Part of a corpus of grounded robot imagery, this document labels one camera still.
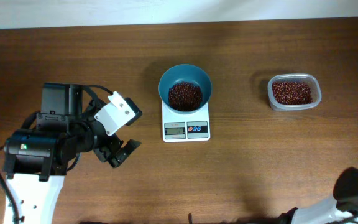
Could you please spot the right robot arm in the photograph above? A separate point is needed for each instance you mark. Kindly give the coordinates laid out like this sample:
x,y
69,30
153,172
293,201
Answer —
x,y
340,207

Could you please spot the red beans in bowl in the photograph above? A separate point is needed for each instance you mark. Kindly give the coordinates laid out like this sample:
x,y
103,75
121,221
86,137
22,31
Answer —
x,y
185,96

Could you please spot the white digital kitchen scale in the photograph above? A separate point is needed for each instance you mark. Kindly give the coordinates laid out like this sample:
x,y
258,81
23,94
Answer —
x,y
181,126

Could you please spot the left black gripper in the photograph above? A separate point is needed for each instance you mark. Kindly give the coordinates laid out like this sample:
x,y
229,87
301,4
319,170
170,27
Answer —
x,y
109,150

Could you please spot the clear plastic container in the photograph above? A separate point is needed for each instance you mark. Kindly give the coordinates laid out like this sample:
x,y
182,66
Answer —
x,y
310,80

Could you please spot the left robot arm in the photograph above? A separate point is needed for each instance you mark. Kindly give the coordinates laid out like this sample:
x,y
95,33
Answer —
x,y
72,120

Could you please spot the teal plastic bowl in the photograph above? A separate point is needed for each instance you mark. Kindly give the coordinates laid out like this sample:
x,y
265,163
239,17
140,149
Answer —
x,y
185,73

